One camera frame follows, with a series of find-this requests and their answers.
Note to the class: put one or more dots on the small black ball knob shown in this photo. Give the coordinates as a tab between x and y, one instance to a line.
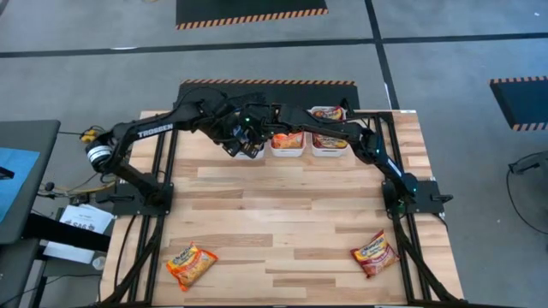
49	186

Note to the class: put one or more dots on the grey desk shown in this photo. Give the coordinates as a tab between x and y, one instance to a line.
30	137

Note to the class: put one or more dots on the black desk beam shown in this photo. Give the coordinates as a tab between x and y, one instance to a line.
64	233

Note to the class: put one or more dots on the blue desk pad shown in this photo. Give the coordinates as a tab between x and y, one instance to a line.
17	192

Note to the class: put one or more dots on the black aluminium table frame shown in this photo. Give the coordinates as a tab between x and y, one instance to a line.
152	274

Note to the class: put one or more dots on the orange Maruchan ramen packet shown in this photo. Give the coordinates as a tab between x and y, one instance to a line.
190	267
287	140

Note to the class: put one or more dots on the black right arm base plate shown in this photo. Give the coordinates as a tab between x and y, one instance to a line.
428	192

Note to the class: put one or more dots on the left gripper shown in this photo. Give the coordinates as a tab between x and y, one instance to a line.
226	129

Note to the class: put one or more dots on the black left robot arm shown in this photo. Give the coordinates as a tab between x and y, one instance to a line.
154	129

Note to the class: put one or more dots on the black hazard-striped floor mat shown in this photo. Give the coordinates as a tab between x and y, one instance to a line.
299	92
522	102
252	8

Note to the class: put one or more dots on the white printed paper sheets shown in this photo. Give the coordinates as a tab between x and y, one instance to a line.
85	216

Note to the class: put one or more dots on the small round white cap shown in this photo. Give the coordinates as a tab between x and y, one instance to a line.
99	263

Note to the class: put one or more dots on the red Maruchan ramen packet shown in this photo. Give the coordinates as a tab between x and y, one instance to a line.
329	142
329	113
375	255

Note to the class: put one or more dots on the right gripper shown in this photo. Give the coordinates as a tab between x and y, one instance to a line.
261	122

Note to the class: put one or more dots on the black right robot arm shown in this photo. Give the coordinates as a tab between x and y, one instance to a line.
325	126

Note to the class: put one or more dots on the small black desk object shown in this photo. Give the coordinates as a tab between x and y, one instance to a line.
5	173

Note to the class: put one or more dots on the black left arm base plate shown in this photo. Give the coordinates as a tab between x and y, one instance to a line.
141	209

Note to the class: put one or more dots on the yellow power plug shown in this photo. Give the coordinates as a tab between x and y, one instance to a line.
89	136

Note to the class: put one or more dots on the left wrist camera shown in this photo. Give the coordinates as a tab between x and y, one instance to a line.
232	148

